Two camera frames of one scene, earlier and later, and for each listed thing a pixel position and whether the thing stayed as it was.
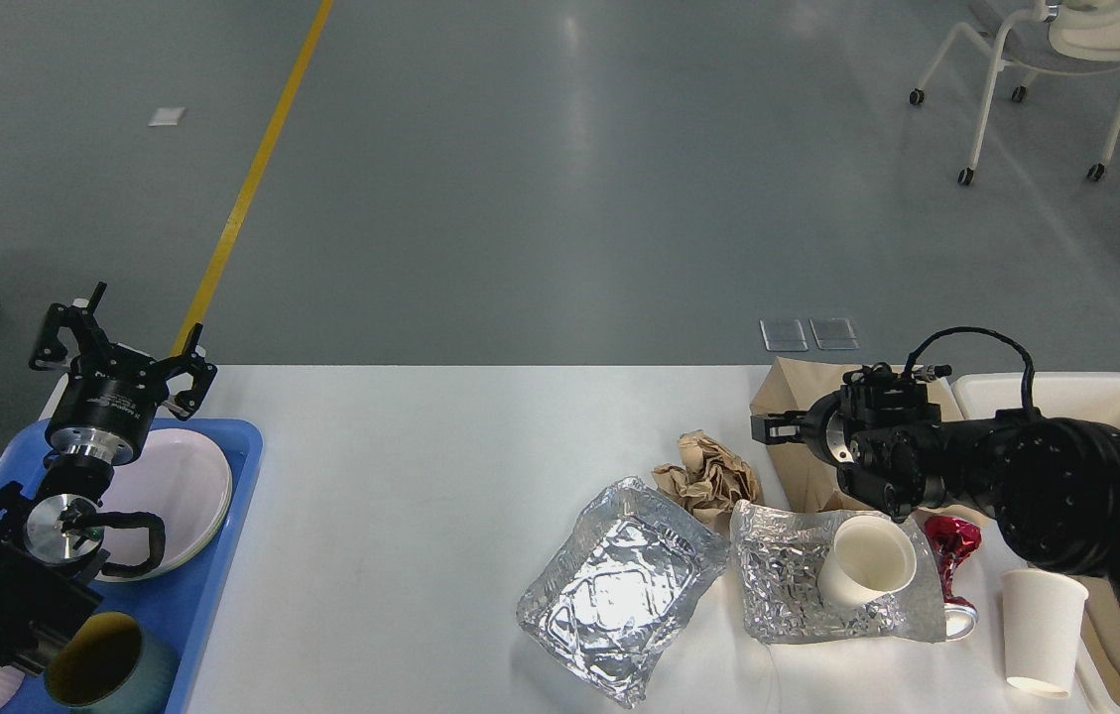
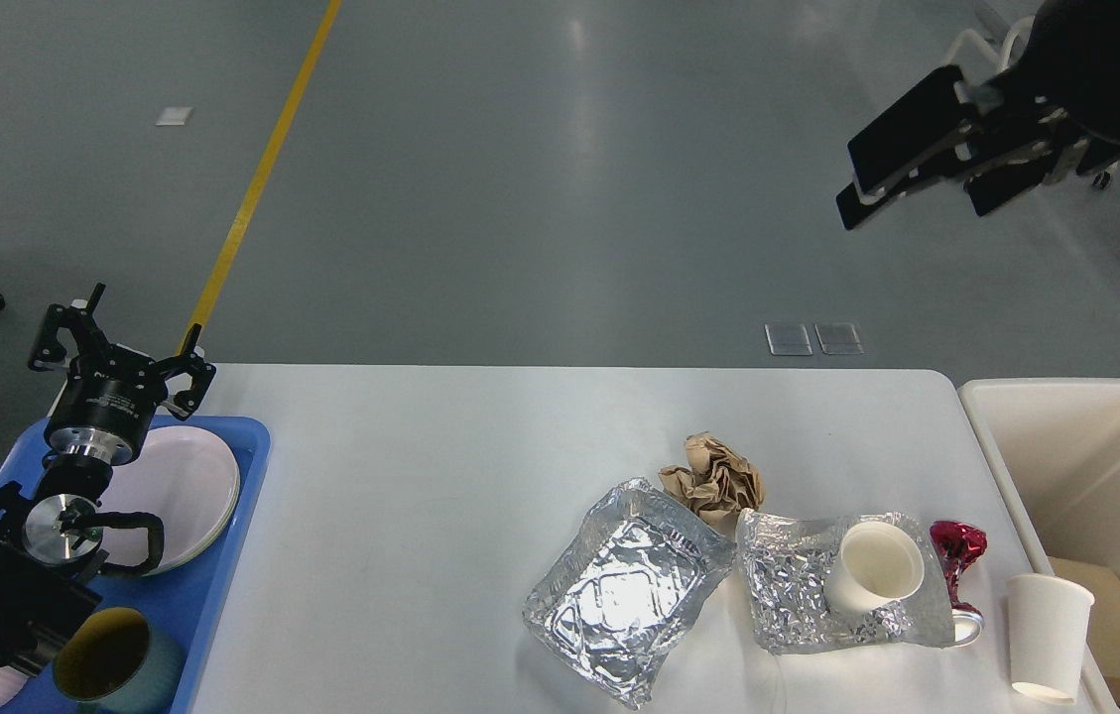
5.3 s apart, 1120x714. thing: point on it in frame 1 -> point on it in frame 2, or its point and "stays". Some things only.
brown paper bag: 779,408 -> 1118,638
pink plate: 185,481 stays
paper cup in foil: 870,558 stays
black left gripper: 108,416 stays
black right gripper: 825,427 -> 1006,111
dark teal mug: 109,664 stays
